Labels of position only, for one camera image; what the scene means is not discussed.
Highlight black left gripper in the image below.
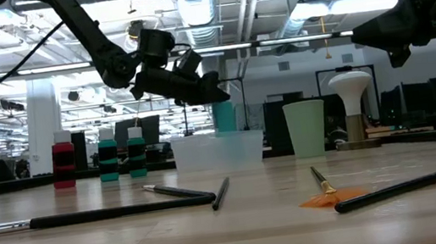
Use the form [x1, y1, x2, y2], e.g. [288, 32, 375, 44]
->
[127, 56, 232, 116]

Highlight black paintbrush silver ferrule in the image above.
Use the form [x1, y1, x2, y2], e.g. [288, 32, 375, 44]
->
[142, 175, 217, 206]
[0, 191, 218, 236]

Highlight thin black paintbrush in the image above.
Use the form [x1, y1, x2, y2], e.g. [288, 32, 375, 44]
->
[207, 176, 235, 212]

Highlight black paintbrush orange bristles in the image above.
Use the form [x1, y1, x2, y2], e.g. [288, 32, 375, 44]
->
[329, 163, 436, 215]

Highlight small red paint bottle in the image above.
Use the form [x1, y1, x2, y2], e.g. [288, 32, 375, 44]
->
[46, 129, 81, 191]

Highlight orange fan paintbrush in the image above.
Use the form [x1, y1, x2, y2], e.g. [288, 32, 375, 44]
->
[293, 158, 370, 213]

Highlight large teal paint bottle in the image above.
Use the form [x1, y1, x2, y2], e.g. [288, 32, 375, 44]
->
[210, 99, 239, 136]

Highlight clear plastic bin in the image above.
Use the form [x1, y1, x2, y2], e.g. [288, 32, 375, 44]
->
[168, 126, 268, 176]

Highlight black equipment box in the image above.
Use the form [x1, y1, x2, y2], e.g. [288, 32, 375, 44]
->
[261, 91, 312, 153]

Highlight pale green plastic cup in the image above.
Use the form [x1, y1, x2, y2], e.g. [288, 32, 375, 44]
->
[281, 97, 332, 161]

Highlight tall black cabinet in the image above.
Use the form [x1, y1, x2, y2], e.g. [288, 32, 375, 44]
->
[71, 130, 91, 172]

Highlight white building pillar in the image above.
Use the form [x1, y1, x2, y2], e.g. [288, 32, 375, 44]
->
[17, 75, 71, 178]

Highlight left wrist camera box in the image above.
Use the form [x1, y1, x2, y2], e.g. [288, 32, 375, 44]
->
[173, 46, 207, 80]

